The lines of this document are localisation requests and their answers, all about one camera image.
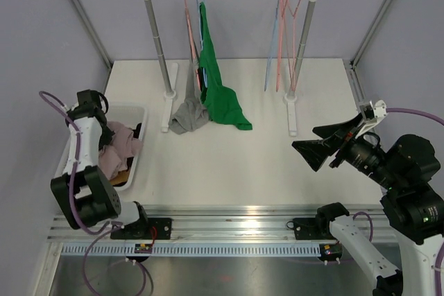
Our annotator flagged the blue hanger of green top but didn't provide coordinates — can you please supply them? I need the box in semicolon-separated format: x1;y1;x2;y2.
196;0;207;88

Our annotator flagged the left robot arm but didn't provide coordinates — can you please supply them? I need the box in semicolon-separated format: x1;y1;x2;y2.
39;89;150;239

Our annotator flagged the silver clothes rack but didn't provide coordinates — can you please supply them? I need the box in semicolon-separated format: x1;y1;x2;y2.
144;0;317;137

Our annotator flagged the pink hanger of black top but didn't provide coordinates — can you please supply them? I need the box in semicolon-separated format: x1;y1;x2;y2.
283;0;302;92

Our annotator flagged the aluminium frame post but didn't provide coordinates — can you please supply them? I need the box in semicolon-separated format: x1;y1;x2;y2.
69;0;113;72
350;0;395;71

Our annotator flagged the pink hanger of brown top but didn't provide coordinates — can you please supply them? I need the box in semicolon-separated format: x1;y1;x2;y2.
275;0;289;92

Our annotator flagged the blue hanger of mauve top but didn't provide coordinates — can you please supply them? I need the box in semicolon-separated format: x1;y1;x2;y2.
264;0;280;91

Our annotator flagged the grey tank top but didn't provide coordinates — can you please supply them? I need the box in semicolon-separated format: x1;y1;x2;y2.
169;55;210;134

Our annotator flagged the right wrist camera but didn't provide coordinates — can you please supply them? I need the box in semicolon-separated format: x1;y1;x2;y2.
357;99;388;137

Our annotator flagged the black tank top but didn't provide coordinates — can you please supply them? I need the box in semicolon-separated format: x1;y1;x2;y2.
126;123;143;169

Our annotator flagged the white slotted cable duct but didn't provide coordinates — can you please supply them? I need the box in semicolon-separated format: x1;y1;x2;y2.
62;242;342;258

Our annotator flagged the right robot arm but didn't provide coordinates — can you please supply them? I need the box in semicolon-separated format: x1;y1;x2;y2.
292;114;443;295

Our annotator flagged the pink hanger of grey top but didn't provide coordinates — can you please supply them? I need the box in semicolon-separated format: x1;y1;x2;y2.
184;0;202;91

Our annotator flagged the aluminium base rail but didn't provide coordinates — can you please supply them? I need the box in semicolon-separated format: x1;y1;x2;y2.
46;204;398;243

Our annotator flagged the white plastic basket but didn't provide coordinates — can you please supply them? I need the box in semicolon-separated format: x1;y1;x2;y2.
51;102;148;198

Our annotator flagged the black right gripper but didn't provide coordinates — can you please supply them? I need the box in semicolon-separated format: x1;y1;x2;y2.
293;110;403;190

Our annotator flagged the brown tank top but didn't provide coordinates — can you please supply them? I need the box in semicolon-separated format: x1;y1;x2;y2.
110;169;132;188

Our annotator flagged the right aluminium frame post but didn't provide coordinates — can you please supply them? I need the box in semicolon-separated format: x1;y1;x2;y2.
350;0;395;71

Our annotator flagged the green tank top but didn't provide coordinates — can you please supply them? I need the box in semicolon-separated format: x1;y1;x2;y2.
199;1;253;131

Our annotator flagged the mauve pink tank top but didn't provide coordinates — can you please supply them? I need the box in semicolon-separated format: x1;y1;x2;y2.
99;121;133;180

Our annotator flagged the left aluminium frame post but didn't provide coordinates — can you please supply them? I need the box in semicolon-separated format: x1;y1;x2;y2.
69;0;113;72

